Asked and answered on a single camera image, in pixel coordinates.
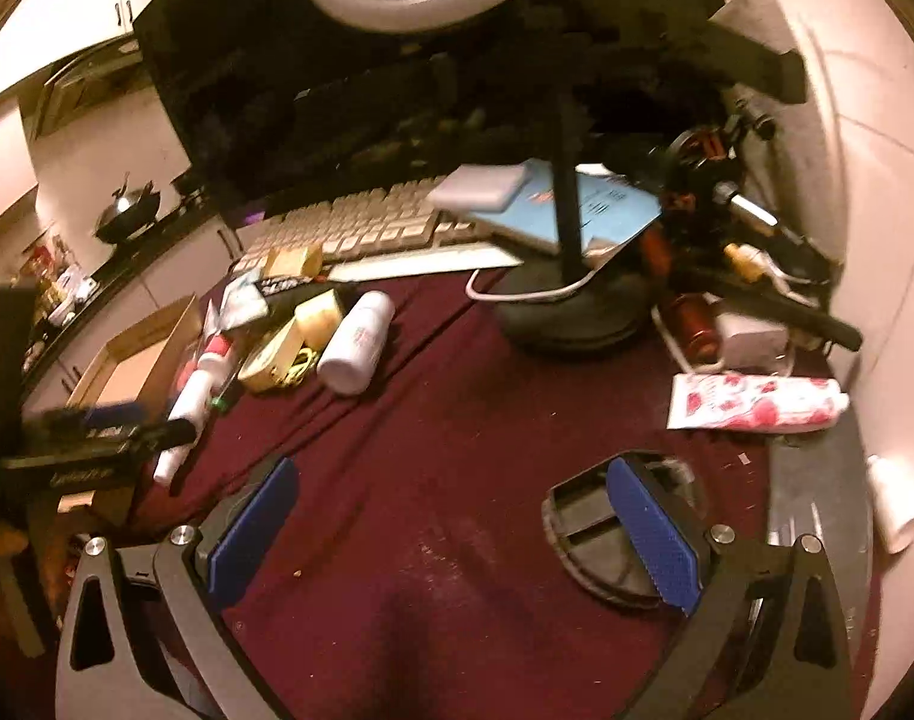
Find tall white slim bottle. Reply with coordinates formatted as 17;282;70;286
153;333;234;488

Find black green-capped marker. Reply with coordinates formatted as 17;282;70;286
210;362;240;415

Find black foil pouch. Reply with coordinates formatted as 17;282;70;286
255;277;359;317

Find white rounded bottle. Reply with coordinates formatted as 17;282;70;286
317;291;395;397

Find floral hand cream tube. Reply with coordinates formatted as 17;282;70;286
203;270;270;338

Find cardboard box tray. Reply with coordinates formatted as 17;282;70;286
55;294;203;525

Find black round lid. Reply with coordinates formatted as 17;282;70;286
540;450;711;610

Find pink patterned tube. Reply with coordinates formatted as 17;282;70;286
667;374;850;434

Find maroon cloth mat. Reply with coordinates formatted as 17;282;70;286
128;275;769;718

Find black wok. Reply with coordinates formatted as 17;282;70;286
93;177;161;245

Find red metallic cylinder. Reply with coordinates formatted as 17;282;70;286
639;223;722;367

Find white computer keyboard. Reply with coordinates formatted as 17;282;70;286
234;177;521;281

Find black computer monitor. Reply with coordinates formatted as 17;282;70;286
137;0;569;220

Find blue notebook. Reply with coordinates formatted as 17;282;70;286
463;157;664;269

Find black ring light base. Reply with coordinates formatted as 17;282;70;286
491;89;651;355

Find white cable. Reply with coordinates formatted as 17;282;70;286
463;260;602;306

